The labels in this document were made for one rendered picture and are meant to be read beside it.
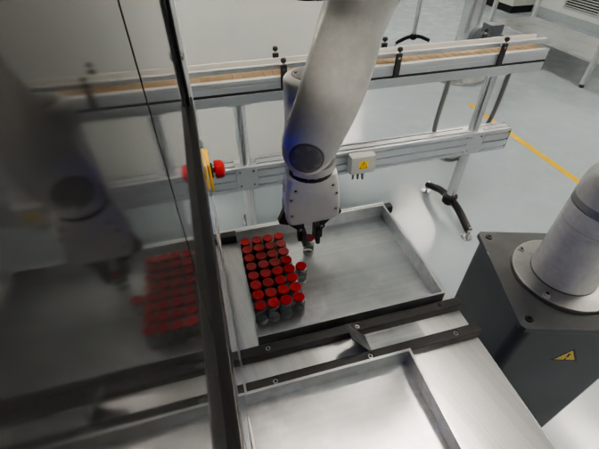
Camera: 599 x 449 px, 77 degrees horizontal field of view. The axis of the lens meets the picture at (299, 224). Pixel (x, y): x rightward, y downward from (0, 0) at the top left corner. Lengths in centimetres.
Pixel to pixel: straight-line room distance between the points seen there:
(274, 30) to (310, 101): 161
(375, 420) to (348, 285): 25
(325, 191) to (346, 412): 35
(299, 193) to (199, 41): 149
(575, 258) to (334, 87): 55
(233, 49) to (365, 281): 155
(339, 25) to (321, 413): 52
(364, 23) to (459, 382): 53
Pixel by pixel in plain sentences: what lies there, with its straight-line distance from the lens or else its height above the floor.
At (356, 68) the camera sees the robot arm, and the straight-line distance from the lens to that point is 49.
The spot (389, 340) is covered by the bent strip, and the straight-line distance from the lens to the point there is 68.
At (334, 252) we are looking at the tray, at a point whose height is 88.
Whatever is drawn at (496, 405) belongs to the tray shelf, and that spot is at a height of 88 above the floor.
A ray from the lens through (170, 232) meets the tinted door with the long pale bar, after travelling 16.
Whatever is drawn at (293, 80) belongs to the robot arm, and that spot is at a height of 125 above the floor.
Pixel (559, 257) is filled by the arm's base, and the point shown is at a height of 94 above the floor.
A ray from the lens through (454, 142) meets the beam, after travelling 203.
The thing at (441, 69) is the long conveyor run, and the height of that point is 90.
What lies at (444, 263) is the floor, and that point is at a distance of 209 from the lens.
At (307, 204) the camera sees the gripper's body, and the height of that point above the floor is 104.
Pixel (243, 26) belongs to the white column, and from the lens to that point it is 204.
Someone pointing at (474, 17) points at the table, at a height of 55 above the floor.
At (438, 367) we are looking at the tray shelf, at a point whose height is 88.
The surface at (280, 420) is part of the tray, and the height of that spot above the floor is 88.
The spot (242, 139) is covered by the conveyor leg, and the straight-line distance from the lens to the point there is 160.
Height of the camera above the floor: 146
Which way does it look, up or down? 42 degrees down
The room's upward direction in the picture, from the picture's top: straight up
